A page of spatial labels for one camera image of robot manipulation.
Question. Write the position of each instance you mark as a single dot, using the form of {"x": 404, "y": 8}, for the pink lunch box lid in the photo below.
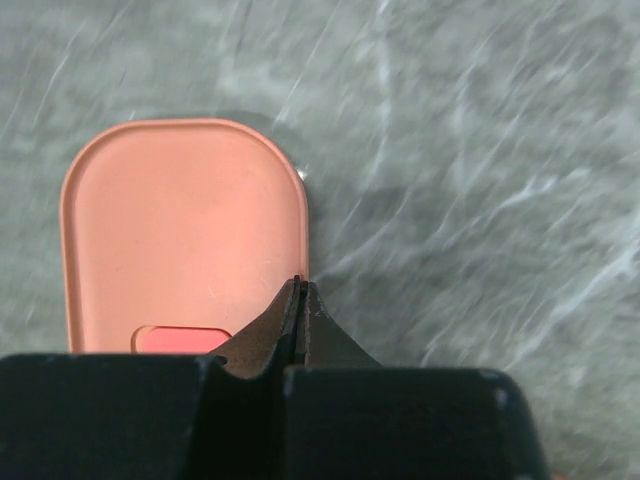
{"x": 176, "y": 234}

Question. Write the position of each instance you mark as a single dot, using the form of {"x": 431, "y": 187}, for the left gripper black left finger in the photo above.
{"x": 134, "y": 416}

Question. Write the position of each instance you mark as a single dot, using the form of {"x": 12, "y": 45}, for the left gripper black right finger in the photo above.
{"x": 347, "y": 417}

